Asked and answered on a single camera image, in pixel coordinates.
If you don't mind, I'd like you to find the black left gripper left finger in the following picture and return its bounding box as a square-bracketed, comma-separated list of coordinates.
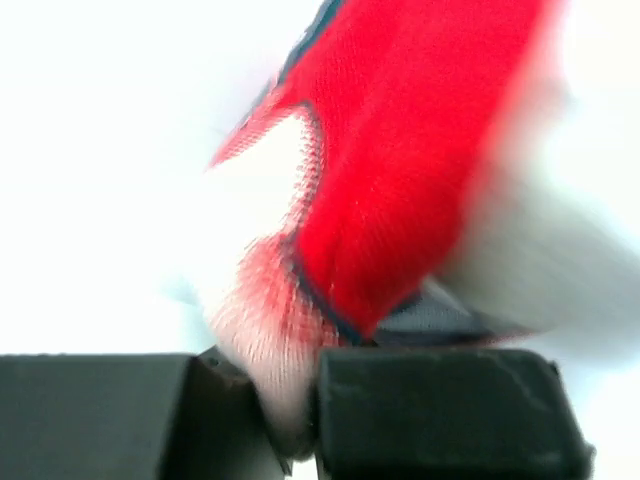
[1, 349, 292, 480]

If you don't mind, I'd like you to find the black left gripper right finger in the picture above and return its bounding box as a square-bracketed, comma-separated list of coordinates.
[316, 347, 594, 480]

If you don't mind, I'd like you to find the red and pink pillowcase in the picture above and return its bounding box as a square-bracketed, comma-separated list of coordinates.
[204, 0, 571, 459]

